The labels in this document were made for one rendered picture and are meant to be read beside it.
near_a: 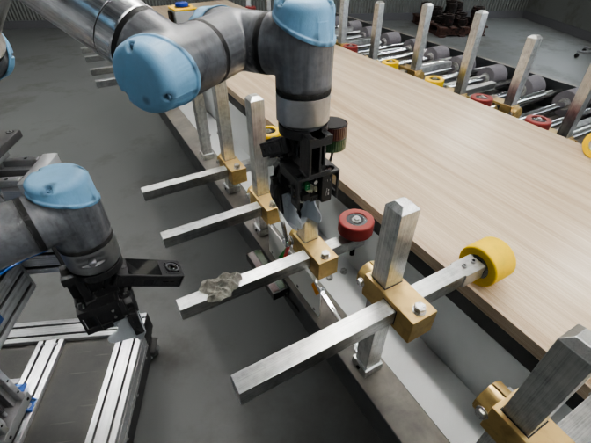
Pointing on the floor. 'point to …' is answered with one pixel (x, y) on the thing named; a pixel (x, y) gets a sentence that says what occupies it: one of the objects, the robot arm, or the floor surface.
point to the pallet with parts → (450, 19)
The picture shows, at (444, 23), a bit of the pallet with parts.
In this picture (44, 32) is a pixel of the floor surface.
